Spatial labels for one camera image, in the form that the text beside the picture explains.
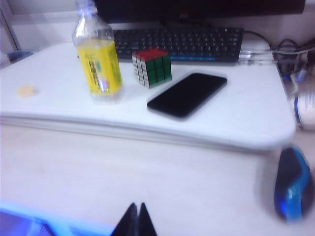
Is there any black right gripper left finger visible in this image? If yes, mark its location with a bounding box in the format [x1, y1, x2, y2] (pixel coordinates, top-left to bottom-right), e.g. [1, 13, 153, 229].
[115, 202, 138, 236]

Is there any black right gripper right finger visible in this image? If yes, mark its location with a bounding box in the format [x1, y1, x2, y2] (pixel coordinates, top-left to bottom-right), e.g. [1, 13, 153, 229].
[139, 202, 158, 236]

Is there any clear bottle with yellow label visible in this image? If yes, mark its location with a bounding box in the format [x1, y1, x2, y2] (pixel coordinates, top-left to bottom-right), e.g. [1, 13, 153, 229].
[71, 0, 123, 105]

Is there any pale yellow bottle cap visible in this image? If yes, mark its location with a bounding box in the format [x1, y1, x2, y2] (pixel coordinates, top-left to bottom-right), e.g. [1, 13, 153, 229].
[17, 85, 36, 98]

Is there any black smartphone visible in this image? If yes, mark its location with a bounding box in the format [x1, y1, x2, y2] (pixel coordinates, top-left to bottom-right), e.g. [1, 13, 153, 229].
[147, 72, 228, 122]

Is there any white desk riser board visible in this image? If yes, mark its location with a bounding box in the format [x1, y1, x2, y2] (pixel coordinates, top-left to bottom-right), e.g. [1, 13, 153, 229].
[0, 43, 297, 155]

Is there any black and blue mouse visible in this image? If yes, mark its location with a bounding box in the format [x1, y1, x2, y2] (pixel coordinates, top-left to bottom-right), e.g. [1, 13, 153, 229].
[274, 147, 311, 222]

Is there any Rubik's cube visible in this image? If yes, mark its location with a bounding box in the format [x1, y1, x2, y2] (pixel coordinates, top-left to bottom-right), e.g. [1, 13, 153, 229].
[132, 47, 172, 89]

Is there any black computer keyboard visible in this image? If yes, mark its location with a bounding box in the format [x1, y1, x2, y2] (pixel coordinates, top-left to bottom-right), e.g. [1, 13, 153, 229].
[113, 26, 244, 66]

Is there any white container with blue band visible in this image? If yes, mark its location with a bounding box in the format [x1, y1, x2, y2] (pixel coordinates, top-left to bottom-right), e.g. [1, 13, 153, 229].
[294, 90, 315, 131]

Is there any black computer monitor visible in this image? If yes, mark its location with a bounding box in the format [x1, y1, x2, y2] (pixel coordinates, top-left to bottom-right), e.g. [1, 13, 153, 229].
[93, 0, 306, 25]

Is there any grey cubicle partition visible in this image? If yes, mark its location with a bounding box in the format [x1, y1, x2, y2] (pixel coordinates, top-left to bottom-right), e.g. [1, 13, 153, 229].
[0, 0, 23, 54]

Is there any black keyboard cable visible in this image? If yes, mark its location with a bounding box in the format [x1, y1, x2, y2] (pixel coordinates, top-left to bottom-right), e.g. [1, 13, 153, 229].
[243, 30, 274, 53]

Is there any grey cable connector bundle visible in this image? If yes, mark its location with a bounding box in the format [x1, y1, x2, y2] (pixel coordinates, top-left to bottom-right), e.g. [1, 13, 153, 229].
[272, 39, 315, 94]

